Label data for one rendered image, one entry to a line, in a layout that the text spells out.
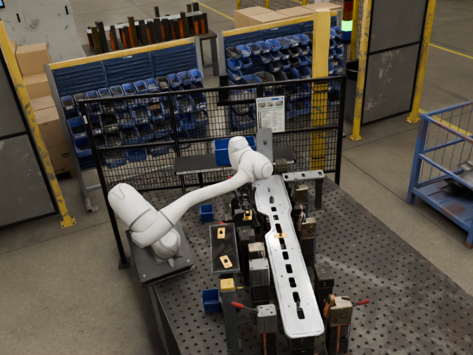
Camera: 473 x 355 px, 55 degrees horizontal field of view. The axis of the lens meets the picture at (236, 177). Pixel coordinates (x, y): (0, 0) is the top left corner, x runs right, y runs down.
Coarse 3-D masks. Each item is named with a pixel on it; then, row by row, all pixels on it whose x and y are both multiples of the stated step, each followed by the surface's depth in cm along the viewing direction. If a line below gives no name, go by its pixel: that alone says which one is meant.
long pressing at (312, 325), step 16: (272, 176) 321; (256, 192) 305; (272, 192) 304; (288, 208) 288; (272, 224) 275; (288, 224) 275; (272, 240) 263; (288, 240) 262; (272, 256) 252; (272, 272) 241; (304, 272) 240; (288, 288) 232; (304, 288) 231; (288, 304) 223; (304, 304) 222; (288, 320) 214; (304, 320) 214; (320, 320) 214; (288, 336) 208; (304, 336) 207
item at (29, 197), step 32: (0, 32) 350; (0, 64) 364; (0, 96) 375; (0, 128) 387; (32, 128) 396; (0, 160) 400; (32, 160) 412; (0, 192) 414; (32, 192) 429; (0, 224) 431; (64, 224) 455
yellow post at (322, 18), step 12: (324, 12) 303; (324, 24) 307; (324, 36) 311; (324, 48) 316; (324, 60) 321; (312, 72) 333; (324, 72) 325; (312, 84) 337; (312, 96) 342; (324, 96) 335; (312, 108) 346; (324, 108) 341; (312, 120) 350; (324, 120) 346; (324, 132) 352; (324, 144) 358; (312, 168) 369
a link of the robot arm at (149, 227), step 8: (144, 216) 207; (152, 216) 208; (160, 216) 209; (136, 224) 206; (144, 224) 206; (152, 224) 207; (160, 224) 208; (168, 224) 210; (136, 232) 207; (144, 232) 206; (152, 232) 207; (160, 232) 208; (136, 240) 206; (144, 240) 206; (152, 240) 208
